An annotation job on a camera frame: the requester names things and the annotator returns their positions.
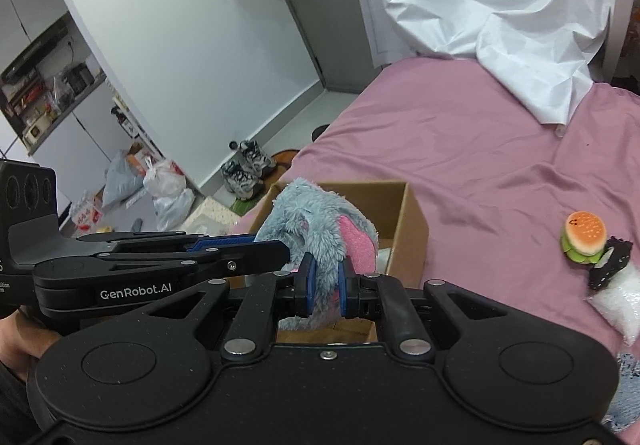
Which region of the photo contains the white plastic bag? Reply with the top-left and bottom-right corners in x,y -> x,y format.
143,158 -> 196,231

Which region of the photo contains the white dotted floor mat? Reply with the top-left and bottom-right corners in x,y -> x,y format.
179,196 -> 247,239

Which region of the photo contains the person's left hand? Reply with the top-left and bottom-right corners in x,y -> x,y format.
0,312 -> 64,382

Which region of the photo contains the orange cardboard carton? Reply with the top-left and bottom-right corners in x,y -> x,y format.
124,140 -> 167,177

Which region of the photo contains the grey white sneaker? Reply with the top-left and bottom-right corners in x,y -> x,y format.
220,160 -> 265,201
228,140 -> 275,176

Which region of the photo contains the white crumpled cloth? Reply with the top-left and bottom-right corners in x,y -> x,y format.
342,0 -> 614,127

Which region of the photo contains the pink bed sheet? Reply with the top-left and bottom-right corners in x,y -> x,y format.
234,57 -> 640,378

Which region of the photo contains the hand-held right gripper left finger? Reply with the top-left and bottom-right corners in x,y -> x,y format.
149,252 -> 319,358

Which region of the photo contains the hamburger squishy toy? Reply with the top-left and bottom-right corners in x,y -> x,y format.
560,210 -> 608,265

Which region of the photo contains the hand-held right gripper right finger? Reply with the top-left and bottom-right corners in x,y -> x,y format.
337,258 -> 502,359

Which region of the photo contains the clear bag of white beads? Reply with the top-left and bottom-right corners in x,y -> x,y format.
584,259 -> 640,347

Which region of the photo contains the blue denim cloth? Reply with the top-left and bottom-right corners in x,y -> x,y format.
602,351 -> 640,434

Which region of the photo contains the grey plastic bag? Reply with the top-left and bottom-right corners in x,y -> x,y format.
102,150 -> 146,209

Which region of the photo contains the red white packet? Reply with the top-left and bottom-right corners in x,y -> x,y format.
69,194 -> 104,232

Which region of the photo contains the grey pink plush elephant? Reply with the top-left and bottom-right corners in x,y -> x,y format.
254,178 -> 380,332

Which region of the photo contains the cluttered wall shelf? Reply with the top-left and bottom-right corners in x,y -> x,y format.
0,12 -> 109,157

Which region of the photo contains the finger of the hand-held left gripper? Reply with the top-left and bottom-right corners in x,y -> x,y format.
33,240 -> 292,292
74,231 -> 257,257

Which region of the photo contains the brown cardboard box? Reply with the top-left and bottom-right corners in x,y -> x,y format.
227,180 -> 430,344

